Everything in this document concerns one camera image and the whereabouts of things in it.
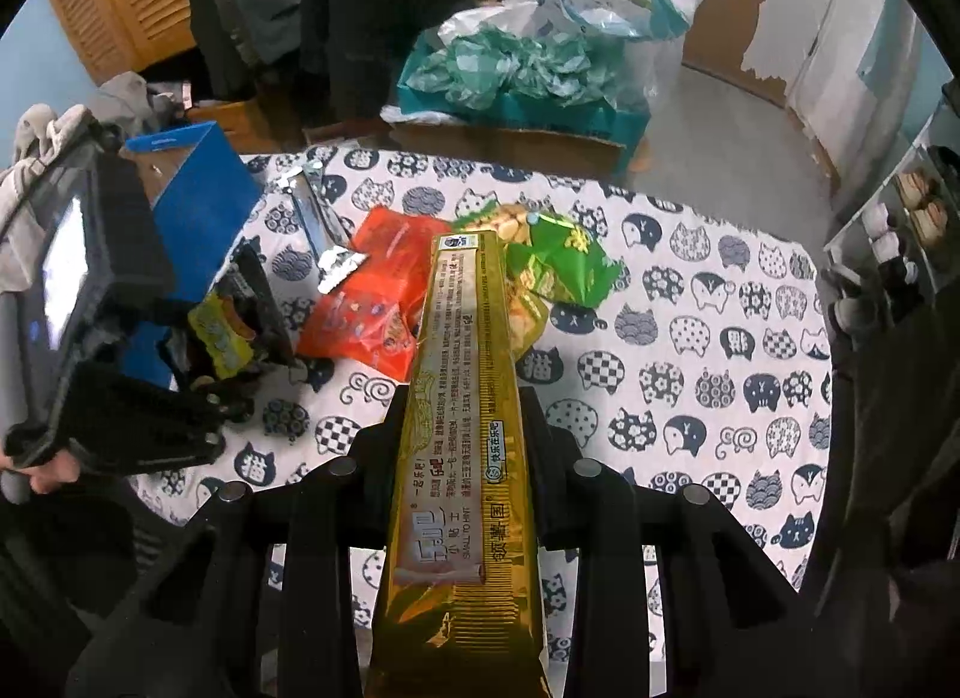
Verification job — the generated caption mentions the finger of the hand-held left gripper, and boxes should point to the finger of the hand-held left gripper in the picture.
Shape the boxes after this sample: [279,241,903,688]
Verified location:
[124,296,197,369]
[67,366,256,475]

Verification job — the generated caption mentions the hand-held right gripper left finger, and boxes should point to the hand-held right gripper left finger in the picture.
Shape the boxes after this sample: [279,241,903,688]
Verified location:
[64,387,410,698]

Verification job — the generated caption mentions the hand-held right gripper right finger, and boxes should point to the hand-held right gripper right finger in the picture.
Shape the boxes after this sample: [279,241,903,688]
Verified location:
[514,387,826,698]

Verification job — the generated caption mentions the small black yellow snack packet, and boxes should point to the small black yellow snack packet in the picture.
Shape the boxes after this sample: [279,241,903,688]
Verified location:
[187,248,301,384]

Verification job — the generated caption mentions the long gold snack packet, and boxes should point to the long gold snack packet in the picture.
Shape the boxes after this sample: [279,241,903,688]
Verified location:
[364,231,552,698]

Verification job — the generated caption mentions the blue cardboard box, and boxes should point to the blue cardboard box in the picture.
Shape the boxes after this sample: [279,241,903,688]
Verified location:
[124,122,263,388]

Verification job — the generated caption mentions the person's left hand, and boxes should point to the person's left hand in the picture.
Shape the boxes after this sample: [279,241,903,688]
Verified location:
[0,447,82,505]

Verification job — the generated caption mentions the red snack packet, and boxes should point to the red snack packet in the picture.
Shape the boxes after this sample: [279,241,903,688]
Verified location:
[296,206,455,384]

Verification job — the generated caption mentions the grey cloth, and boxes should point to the grey cloth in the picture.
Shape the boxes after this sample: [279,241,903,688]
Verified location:
[94,71,196,136]

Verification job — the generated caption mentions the cat-printed tablecloth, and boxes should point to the cat-printed tablecloth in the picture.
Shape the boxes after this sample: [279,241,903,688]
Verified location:
[127,146,833,669]

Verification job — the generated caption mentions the small brown cardboard box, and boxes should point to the small brown cardboard box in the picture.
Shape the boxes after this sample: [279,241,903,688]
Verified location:
[184,98,282,151]

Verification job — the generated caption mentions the silver snack bar wrapper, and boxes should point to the silver snack bar wrapper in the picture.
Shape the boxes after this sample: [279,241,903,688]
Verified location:
[274,161,368,294]

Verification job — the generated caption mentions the black jacket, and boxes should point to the black jacket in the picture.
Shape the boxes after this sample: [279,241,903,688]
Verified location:
[300,0,503,133]

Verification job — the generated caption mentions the shoe rack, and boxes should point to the shoe rack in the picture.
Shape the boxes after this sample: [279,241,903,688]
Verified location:
[821,79,960,339]

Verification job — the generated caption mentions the white plastic bag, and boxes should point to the white plastic bag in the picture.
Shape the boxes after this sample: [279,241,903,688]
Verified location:
[439,0,541,46]

